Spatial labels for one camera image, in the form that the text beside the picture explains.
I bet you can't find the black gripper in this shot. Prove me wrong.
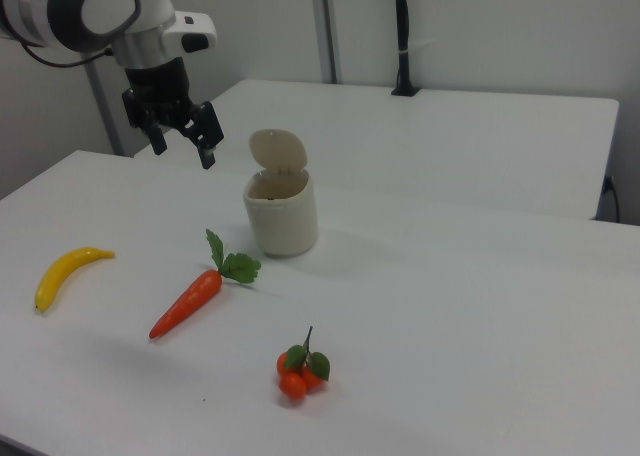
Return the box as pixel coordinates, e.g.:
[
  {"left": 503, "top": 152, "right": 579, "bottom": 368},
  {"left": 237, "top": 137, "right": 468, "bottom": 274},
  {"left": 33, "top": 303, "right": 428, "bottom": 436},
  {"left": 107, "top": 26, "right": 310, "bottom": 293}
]
[{"left": 121, "top": 57, "right": 225, "bottom": 171}]

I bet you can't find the cream garbage bin lid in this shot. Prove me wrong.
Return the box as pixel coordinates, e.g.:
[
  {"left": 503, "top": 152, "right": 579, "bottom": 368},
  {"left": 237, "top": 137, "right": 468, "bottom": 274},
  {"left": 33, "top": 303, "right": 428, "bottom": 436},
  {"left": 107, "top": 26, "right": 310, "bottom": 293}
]
[{"left": 248, "top": 128, "right": 308, "bottom": 177}]

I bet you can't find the cream mini garbage bin body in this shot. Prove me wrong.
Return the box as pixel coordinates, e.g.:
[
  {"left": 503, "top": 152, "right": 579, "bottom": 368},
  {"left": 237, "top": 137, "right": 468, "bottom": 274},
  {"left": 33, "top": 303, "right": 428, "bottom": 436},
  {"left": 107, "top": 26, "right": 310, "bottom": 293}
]
[{"left": 242, "top": 169, "right": 320, "bottom": 258}]

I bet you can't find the grey partition frame post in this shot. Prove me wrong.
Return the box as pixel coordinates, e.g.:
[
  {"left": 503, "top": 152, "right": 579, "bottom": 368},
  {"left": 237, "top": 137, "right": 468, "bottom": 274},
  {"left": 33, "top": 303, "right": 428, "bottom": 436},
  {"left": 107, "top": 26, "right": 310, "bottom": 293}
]
[{"left": 312, "top": 0, "right": 344, "bottom": 85}]

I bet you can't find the black pole with base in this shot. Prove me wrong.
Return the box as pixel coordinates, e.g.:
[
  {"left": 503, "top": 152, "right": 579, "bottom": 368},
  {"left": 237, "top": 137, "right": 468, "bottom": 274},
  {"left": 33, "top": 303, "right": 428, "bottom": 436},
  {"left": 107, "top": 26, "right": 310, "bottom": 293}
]
[{"left": 390, "top": 0, "right": 423, "bottom": 98}]

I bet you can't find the yellow toy banana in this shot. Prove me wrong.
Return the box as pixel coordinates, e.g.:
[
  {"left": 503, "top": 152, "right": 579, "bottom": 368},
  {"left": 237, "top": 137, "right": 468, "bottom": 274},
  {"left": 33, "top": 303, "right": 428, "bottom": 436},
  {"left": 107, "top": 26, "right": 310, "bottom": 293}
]
[{"left": 34, "top": 246, "right": 116, "bottom": 315}]

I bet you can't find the toy tangerine cluster with leaves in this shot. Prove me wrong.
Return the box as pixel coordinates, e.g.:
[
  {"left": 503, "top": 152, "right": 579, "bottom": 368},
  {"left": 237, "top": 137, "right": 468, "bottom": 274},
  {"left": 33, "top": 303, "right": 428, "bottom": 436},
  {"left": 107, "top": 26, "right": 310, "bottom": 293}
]
[{"left": 276, "top": 325, "right": 332, "bottom": 402}]

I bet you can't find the orange toy carrot with leaves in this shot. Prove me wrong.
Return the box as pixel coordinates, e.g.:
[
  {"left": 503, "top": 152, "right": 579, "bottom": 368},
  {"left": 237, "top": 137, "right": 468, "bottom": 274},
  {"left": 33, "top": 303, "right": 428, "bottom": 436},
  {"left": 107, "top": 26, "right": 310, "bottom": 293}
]
[{"left": 148, "top": 228, "right": 263, "bottom": 341}]

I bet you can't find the black robot wrist cable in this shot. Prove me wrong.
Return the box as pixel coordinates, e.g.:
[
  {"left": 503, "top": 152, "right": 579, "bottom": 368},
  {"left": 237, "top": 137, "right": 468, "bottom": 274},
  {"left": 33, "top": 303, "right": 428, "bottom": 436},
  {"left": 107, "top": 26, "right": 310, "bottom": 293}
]
[{"left": 19, "top": 40, "right": 114, "bottom": 70}]

